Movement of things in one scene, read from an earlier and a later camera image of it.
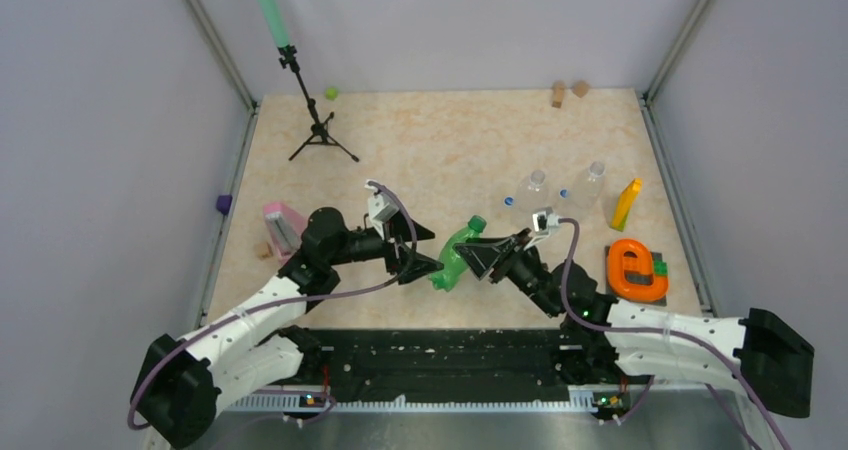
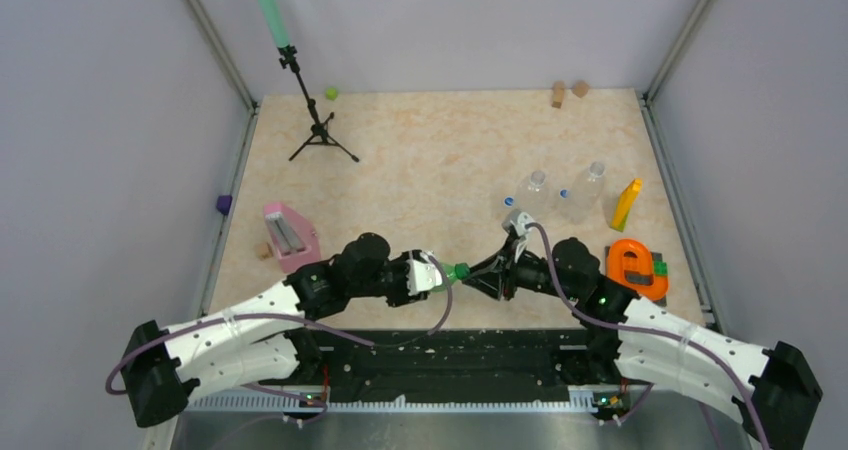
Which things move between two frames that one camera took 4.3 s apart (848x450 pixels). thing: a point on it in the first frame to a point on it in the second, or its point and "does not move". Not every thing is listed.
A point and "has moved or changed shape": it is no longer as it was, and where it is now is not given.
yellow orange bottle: (626, 198) does not move
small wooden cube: (263, 250) does not move
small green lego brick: (660, 267) does not move
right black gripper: (482, 253) to (493, 283)
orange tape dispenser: (643, 263) does not move
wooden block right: (580, 88) does not move
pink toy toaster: (285, 228) does not move
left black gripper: (408, 266) to (403, 298)
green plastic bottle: (451, 266) has moved or changed shape
